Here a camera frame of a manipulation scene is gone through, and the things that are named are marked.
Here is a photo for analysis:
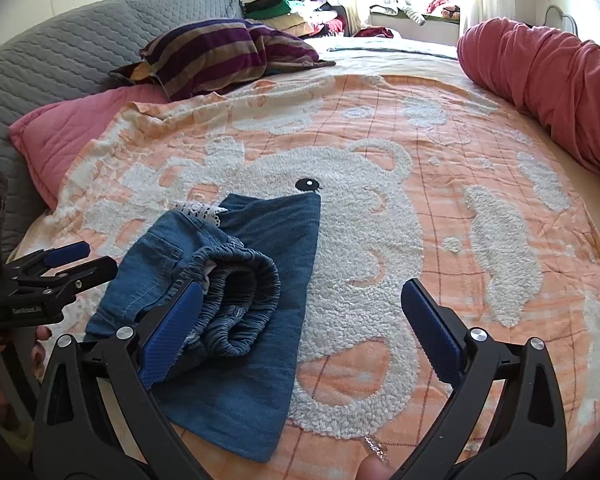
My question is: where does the grey quilted headboard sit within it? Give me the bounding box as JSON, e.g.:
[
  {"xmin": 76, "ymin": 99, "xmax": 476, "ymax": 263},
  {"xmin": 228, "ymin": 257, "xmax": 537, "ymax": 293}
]
[{"xmin": 0, "ymin": 0, "xmax": 242, "ymax": 256}]

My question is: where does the person's left hand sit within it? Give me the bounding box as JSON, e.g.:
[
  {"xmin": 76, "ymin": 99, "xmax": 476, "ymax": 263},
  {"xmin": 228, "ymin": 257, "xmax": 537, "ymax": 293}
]
[{"xmin": 0, "ymin": 324, "xmax": 54, "ymax": 418}]

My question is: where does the person's right hand fingertip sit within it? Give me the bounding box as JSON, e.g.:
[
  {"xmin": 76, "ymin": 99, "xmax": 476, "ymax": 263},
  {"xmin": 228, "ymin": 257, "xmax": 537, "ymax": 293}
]
[{"xmin": 355, "ymin": 436, "xmax": 394, "ymax": 480}]

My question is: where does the red rolled bolster pillow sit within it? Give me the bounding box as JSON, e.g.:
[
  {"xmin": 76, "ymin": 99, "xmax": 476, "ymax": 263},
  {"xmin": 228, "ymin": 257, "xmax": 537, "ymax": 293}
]
[{"xmin": 456, "ymin": 18, "xmax": 600, "ymax": 176}]

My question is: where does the purple striped pillow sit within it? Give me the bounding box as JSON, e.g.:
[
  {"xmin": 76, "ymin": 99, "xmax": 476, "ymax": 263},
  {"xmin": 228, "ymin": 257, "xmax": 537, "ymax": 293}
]
[{"xmin": 111, "ymin": 18, "xmax": 335, "ymax": 101}]

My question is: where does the orange bear pattern blanket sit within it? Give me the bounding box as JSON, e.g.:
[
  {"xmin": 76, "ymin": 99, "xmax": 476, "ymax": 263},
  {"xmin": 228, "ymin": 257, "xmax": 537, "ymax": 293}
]
[{"xmin": 18, "ymin": 52, "xmax": 600, "ymax": 479}]

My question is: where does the pink pillow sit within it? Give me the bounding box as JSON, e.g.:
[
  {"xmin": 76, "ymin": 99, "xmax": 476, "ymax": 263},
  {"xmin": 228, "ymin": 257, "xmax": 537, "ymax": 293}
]
[{"xmin": 8, "ymin": 84, "xmax": 166, "ymax": 209}]

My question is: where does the blue denim pants lace trim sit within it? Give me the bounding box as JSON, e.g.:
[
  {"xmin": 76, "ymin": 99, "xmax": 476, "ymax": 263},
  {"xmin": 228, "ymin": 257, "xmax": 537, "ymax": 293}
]
[{"xmin": 85, "ymin": 192, "xmax": 321, "ymax": 463}]

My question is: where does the window bench with toys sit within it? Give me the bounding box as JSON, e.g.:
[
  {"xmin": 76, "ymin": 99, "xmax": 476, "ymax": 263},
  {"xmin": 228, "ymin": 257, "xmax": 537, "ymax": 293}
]
[{"xmin": 370, "ymin": 0, "xmax": 460, "ymax": 46}]

